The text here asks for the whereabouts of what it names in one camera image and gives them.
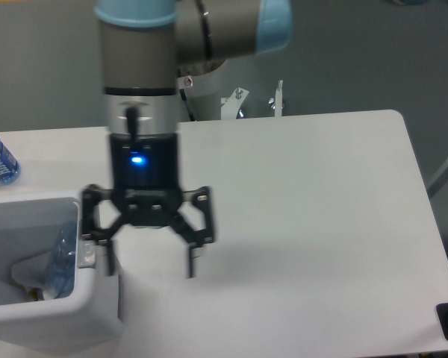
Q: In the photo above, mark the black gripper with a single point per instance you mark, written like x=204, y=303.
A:
x=146, y=193

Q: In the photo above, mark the clear plastic bottle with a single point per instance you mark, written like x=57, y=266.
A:
x=61, y=277

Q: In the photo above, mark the clear plastic bag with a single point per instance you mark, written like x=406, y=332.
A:
x=31, y=273

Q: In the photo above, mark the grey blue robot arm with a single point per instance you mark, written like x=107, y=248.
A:
x=143, y=44

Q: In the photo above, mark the white trash can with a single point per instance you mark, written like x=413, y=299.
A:
x=29, y=225

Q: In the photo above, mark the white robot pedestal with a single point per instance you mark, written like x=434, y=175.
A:
x=199, y=90

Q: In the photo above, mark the white bracket with wing bolt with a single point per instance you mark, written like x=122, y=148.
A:
x=276, y=103

